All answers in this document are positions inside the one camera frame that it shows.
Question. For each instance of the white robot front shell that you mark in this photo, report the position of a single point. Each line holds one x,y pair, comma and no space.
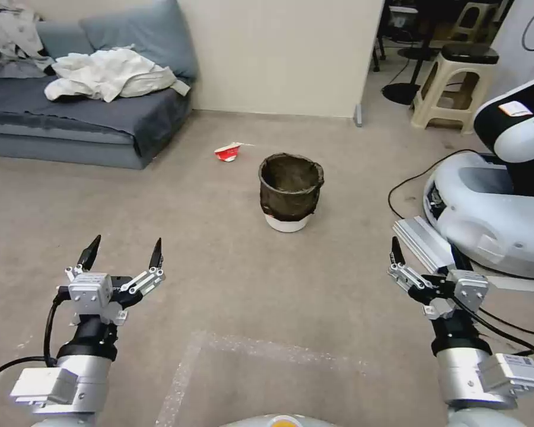
280,421

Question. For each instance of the crumpled white cloth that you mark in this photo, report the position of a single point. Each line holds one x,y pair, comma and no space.
111,73

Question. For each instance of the white wheeled robot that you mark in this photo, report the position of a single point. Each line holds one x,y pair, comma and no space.
494,209

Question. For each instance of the black flat device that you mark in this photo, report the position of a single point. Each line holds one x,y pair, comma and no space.
469,52

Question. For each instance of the crumpled grey white garment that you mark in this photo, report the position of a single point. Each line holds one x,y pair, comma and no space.
13,40

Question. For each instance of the silver aluminium profile bars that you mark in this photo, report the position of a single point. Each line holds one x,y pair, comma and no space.
420,240

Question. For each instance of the blue grey sofa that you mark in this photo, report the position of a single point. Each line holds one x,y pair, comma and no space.
93,120

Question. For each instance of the crushed red paper cup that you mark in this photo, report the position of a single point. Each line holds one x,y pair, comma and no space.
226,153

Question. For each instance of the small beige plastic stool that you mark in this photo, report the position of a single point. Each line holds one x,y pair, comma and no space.
480,18

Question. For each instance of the white trash can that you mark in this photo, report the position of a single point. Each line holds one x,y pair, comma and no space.
287,224

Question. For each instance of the blue grey pillow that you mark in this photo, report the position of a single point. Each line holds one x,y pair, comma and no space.
147,33

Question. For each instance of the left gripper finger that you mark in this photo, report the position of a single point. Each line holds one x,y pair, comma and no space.
156,255
89,255

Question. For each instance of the grey wall corner post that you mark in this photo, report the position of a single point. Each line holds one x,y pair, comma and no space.
358,116

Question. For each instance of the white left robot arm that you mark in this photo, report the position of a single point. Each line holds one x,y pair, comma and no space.
84,384

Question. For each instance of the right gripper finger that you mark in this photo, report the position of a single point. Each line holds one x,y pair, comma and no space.
459,262
398,253

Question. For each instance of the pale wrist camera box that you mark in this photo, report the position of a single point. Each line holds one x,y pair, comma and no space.
470,289
89,293

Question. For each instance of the black round floor stand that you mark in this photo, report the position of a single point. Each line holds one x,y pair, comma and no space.
400,93

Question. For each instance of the black bin bag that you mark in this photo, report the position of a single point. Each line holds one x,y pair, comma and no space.
289,202

